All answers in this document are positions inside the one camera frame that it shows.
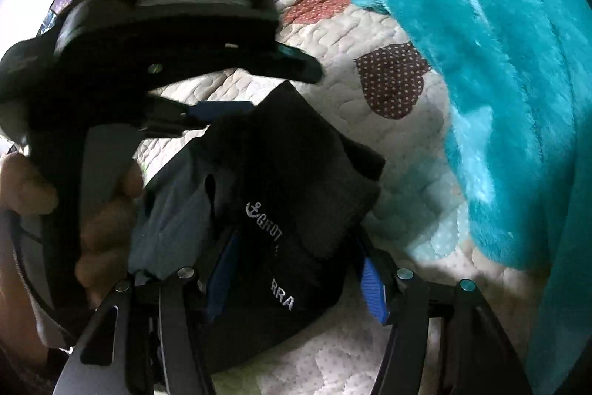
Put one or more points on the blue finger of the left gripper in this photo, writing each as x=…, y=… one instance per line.
x=167, y=118

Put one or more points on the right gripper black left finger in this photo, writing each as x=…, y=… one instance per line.
x=150, y=330

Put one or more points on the teal finger of the left gripper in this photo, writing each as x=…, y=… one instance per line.
x=296, y=65

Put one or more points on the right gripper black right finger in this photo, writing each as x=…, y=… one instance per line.
x=444, y=339

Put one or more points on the black pants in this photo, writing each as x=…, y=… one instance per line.
x=267, y=208

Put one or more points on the person left hand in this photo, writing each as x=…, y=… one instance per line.
x=100, y=242

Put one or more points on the quilted heart pattern bedspread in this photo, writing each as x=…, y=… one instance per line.
x=379, y=91

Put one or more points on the turquoise fluffy blanket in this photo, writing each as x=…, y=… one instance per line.
x=518, y=74

